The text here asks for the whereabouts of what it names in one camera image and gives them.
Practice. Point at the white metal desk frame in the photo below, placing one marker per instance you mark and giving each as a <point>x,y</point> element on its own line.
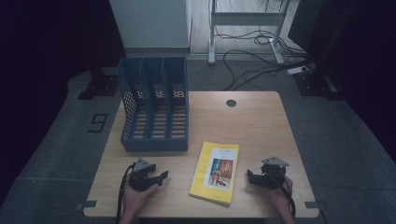
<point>246,18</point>

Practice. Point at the person's right hand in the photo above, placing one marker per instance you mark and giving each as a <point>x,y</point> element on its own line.
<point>281,199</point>

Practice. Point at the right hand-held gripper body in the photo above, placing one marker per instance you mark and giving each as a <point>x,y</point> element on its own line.
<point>274,174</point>

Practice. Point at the blue plastic file rack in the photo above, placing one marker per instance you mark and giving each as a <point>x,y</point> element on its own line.
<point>155,144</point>

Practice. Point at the yellow book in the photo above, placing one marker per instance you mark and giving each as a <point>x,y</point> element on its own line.
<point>205,174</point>

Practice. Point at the white cabinet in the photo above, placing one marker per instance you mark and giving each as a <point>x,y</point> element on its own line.
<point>152,25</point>

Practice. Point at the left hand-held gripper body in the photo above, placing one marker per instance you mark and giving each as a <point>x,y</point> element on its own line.
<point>140,180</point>

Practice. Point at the black stand base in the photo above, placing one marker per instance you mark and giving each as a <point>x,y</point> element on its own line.
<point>99,85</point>
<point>314,84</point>

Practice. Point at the white power strip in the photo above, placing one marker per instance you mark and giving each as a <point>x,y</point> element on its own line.
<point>297,70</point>

